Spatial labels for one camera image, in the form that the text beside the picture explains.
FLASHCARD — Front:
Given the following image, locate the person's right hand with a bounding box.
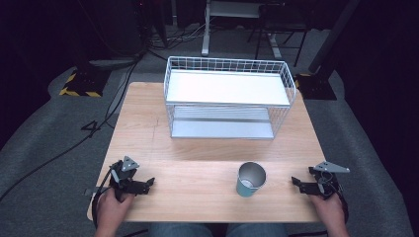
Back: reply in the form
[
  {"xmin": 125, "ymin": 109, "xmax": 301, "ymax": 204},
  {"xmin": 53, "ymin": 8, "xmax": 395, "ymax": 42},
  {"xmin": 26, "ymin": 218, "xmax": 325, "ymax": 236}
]
[{"xmin": 309, "ymin": 192, "xmax": 348, "ymax": 229}]

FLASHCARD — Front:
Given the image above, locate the person's left leg in jeans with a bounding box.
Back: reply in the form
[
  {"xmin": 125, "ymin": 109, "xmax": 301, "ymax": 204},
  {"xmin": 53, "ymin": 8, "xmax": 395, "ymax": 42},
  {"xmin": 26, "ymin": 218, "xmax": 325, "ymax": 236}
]
[{"xmin": 148, "ymin": 222, "xmax": 215, "ymax": 237}]

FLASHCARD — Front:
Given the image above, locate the white desk frame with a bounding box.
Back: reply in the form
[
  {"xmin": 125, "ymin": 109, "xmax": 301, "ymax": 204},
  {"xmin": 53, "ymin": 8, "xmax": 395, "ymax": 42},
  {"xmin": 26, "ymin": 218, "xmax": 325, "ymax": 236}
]
[{"xmin": 201, "ymin": 0, "xmax": 284, "ymax": 61}]

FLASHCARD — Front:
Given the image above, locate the black metal chair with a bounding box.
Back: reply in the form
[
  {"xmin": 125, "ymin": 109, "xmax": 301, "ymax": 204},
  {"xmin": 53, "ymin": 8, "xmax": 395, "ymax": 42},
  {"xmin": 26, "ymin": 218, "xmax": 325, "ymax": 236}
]
[{"xmin": 246, "ymin": 2, "xmax": 312, "ymax": 68}]

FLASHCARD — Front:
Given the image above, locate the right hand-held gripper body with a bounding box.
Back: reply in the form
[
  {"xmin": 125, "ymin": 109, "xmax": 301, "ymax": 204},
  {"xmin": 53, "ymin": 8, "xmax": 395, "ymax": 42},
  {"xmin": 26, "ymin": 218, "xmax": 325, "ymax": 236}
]
[{"xmin": 307, "ymin": 160, "xmax": 351, "ymax": 200}]

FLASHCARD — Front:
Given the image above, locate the long black floor cable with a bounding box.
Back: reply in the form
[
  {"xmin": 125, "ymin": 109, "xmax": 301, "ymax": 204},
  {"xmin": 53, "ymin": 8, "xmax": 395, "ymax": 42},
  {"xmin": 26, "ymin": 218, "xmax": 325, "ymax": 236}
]
[{"xmin": 0, "ymin": 58, "xmax": 140, "ymax": 203}]

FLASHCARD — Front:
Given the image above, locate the black slanted stand pole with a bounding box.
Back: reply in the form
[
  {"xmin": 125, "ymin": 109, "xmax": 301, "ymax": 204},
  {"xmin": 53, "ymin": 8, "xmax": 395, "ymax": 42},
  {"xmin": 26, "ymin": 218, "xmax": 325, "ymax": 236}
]
[{"xmin": 307, "ymin": 0, "xmax": 362, "ymax": 75}]

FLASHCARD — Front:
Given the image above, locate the white wire shelf rack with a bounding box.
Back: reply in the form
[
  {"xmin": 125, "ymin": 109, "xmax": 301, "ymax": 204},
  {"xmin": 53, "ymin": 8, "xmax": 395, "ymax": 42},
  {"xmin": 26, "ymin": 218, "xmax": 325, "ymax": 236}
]
[{"xmin": 163, "ymin": 55, "xmax": 297, "ymax": 140}]

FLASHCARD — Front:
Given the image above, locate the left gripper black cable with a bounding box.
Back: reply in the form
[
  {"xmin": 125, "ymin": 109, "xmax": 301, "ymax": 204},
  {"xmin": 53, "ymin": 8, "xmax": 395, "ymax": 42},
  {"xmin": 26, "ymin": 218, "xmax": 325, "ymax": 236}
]
[{"xmin": 91, "ymin": 160, "xmax": 124, "ymax": 229}]

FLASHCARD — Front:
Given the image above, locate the person's left hand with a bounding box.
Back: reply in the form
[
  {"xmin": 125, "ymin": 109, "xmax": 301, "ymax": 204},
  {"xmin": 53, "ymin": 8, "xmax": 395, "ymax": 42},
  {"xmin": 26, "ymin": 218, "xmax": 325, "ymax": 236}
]
[{"xmin": 95, "ymin": 189, "xmax": 136, "ymax": 232}]

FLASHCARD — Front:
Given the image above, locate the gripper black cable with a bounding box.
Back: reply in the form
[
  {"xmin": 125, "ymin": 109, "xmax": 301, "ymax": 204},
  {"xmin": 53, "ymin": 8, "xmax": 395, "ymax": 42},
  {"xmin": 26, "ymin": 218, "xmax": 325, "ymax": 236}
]
[
  {"xmin": 320, "ymin": 171, "xmax": 350, "ymax": 226},
  {"xmin": 91, "ymin": 160, "xmax": 124, "ymax": 229}
]

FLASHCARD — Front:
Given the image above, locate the black stand base hazard tape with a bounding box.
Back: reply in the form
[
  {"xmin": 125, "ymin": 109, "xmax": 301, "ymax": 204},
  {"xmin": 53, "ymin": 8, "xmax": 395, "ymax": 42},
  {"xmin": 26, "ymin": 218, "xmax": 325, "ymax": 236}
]
[
  {"xmin": 58, "ymin": 66, "xmax": 112, "ymax": 99},
  {"xmin": 293, "ymin": 72, "xmax": 338, "ymax": 102}
]

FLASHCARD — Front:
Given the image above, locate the light blue metal cup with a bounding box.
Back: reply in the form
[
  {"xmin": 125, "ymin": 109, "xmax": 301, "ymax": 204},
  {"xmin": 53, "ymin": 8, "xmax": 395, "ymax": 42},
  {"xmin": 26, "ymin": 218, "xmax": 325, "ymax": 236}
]
[{"xmin": 235, "ymin": 161, "xmax": 267, "ymax": 198}]

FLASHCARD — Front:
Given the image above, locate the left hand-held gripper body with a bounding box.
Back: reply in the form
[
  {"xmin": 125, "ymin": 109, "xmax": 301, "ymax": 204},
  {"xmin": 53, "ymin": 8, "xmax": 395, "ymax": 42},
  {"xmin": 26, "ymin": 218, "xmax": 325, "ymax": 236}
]
[{"xmin": 109, "ymin": 155, "xmax": 143, "ymax": 200}]

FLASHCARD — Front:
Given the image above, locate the bundle of floor cables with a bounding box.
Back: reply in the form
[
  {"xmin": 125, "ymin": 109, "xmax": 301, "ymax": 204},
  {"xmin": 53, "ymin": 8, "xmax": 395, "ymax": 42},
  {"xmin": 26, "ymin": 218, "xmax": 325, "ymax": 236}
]
[{"xmin": 144, "ymin": 20, "xmax": 211, "ymax": 57}]

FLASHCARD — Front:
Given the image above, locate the person's right leg in jeans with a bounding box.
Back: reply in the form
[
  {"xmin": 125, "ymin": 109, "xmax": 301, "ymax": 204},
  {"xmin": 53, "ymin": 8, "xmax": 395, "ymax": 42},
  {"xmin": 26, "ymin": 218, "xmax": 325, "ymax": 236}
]
[{"xmin": 225, "ymin": 222, "xmax": 290, "ymax": 237}]

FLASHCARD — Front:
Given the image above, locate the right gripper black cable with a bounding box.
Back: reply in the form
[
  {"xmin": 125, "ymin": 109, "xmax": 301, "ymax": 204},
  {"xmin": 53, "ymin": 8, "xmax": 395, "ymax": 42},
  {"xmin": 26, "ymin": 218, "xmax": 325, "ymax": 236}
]
[{"xmin": 320, "ymin": 171, "xmax": 350, "ymax": 226}]

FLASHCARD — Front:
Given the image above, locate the person's leg in jeans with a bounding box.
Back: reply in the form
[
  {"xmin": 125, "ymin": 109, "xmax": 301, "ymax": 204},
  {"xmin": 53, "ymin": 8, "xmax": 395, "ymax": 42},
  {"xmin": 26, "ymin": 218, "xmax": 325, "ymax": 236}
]
[
  {"xmin": 225, "ymin": 222, "xmax": 290, "ymax": 237},
  {"xmin": 148, "ymin": 222, "xmax": 215, "ymax": 237}
]

